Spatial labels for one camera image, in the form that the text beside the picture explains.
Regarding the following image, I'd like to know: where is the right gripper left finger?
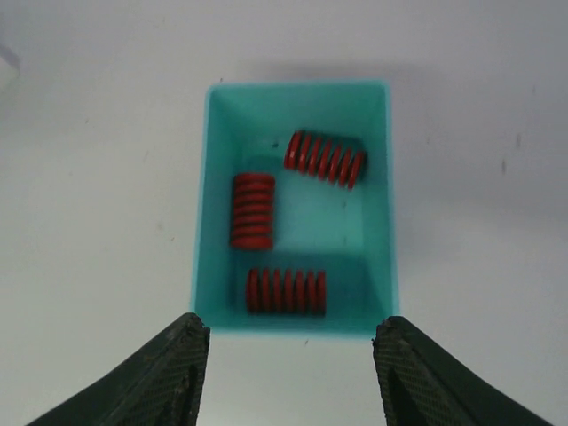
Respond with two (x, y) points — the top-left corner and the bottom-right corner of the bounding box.
(31, 312), (210, 425)

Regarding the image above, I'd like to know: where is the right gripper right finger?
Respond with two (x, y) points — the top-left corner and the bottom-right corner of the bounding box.
(373, 316), (548, 425)

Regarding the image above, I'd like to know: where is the red spring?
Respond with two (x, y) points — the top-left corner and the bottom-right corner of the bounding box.
(283, 130), (367, 191)
(230, 172), (276, 250)
(245, 268), (327, 316)

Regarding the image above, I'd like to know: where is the teal plastic bin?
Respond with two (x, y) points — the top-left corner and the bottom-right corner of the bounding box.
(191, 79), (399, 338)

